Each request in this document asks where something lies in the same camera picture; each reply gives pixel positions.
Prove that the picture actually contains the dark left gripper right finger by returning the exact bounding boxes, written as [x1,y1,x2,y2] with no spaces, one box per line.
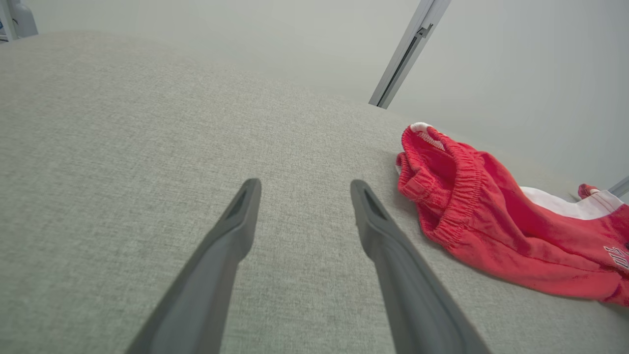
[350,179,493,354]

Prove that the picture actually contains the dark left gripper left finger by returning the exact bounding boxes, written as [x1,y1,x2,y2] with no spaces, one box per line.
[125,178,262,354]

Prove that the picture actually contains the red and white garment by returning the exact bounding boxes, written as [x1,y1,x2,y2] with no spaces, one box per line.
[395,122,629,308]

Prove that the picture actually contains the grey metal profile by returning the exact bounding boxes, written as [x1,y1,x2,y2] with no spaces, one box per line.
[608,176,629,199]

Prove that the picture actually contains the grey white rounded object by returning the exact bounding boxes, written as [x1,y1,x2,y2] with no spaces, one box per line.
[0,0,39,43]

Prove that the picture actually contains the grey metal partition post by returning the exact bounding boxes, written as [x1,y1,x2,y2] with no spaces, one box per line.
[369,0,452,110]

